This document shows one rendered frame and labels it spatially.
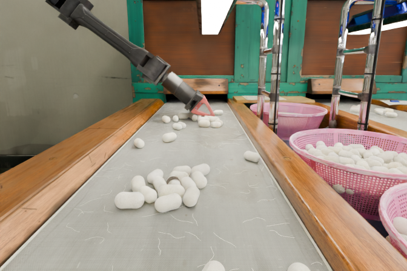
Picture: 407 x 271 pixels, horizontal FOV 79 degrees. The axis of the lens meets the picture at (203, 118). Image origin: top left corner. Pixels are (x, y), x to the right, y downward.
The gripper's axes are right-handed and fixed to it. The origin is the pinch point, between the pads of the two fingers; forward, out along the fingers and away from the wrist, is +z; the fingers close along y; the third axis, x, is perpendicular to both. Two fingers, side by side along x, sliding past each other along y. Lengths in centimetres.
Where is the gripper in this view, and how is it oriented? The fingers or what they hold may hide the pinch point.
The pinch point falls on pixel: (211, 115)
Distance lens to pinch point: 84.2
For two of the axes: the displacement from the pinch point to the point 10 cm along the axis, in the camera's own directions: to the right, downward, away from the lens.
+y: -0.2, -2.1, 9.8
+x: -6.4, 7.5, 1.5
